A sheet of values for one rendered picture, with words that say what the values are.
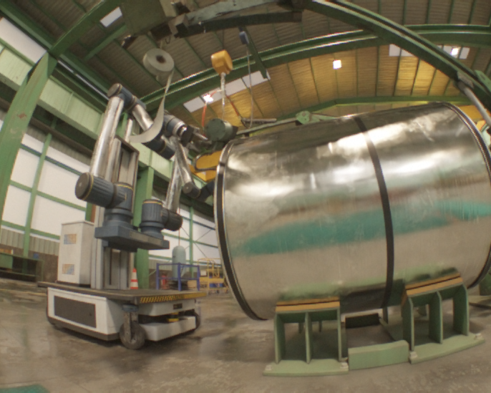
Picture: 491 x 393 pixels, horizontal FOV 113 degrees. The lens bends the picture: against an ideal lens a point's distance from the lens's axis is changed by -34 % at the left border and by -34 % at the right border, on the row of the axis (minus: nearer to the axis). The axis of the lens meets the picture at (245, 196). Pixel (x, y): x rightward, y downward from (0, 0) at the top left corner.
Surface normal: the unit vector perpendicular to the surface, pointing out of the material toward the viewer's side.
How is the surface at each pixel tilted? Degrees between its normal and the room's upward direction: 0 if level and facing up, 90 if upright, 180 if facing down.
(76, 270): 90
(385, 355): 90
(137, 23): 144
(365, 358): 90
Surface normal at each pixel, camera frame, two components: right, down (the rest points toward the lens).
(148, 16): -0.18, 0.60
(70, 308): -0.27, -0.30
